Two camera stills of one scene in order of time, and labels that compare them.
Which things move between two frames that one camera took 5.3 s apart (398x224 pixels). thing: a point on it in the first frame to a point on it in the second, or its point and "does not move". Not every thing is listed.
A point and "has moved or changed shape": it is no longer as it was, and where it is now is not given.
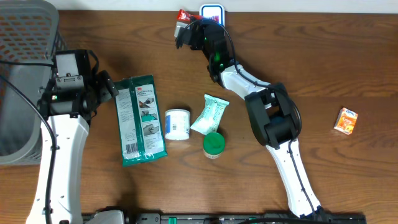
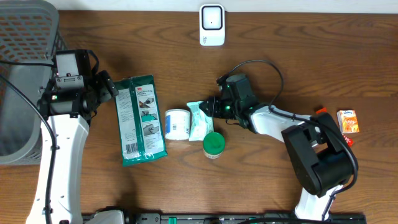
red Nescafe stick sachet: [185, 16] to [349, 141]
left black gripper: [107, 88] does not move
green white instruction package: [140, 121] does not move
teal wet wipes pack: [209, 120] has moved or changed shape
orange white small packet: [346, 121] does not move
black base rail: [240, 218] does not move
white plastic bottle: [177, 124] does not move
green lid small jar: [213, 145] does not move
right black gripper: [200, 26] to [213, 107]
